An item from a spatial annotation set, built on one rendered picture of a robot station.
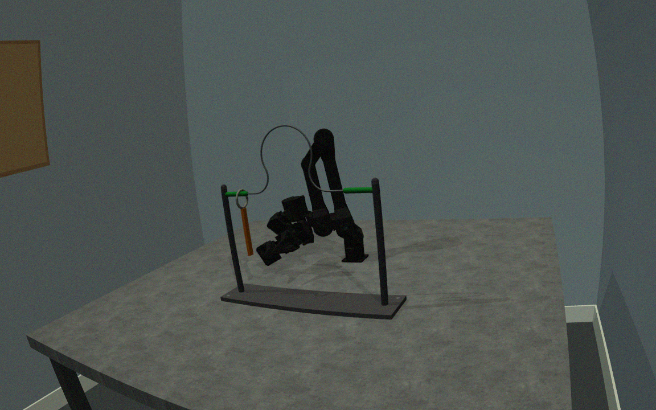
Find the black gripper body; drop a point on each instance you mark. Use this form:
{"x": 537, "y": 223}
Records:
{"x": 301, "y": 233}

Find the orange-brown long thin bar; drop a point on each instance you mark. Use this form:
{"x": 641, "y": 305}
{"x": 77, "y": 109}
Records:
{"x": 245, "y": 223}

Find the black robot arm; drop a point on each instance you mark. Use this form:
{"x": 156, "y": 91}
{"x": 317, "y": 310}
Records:
{"x": 320, "y": 219}

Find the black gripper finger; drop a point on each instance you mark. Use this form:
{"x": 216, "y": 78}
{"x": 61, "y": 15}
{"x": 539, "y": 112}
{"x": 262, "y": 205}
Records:
{"x": 269, "y": 254}
{"x": 287, "y": 243}

